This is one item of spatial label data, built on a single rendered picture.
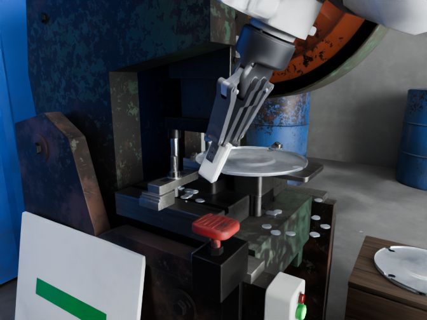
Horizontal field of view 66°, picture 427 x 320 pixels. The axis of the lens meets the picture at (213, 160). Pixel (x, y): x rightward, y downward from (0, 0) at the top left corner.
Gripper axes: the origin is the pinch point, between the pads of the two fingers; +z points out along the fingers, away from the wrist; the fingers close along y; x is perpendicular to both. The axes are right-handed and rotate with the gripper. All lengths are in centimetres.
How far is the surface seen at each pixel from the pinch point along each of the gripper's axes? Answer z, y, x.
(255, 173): 8.2, 20.6, -0.7
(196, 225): 10.4, -2.7, -3.1
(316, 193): 19, 56, -10
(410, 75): -17, 363, 6
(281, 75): -5, 66, 21
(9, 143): 72, 28, 112
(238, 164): 11.8, 26.6, 6.2
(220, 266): 13.5, -2.8, -9.9
